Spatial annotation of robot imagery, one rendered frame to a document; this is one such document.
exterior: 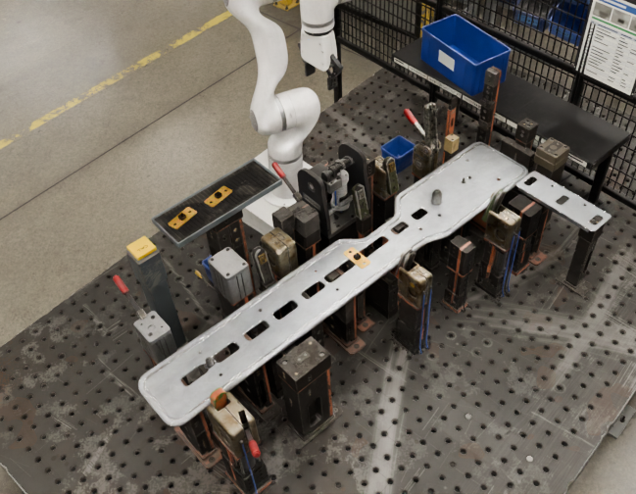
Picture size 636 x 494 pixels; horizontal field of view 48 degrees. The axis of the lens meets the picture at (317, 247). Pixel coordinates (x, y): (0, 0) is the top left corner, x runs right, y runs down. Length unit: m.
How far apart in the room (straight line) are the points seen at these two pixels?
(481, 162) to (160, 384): 1.24
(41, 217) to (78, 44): 1.66
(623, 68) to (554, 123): 0.27
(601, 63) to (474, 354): 1.02
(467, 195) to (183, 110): 2.50
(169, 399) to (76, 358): 0.61
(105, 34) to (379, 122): 2.74
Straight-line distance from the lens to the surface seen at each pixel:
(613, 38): 2.49
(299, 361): 1.85
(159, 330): 1.93
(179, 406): 1.86
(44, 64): 5.17
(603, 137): 2.55
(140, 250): 1.99
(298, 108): 2.33
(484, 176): 2.36
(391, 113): 3.09
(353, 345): 2.26
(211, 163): 4.01
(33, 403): 2.37
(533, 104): 2.64
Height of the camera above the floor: 2.57
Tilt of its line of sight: 48 degrees down
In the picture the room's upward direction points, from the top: 5 degrees counter-clockwise
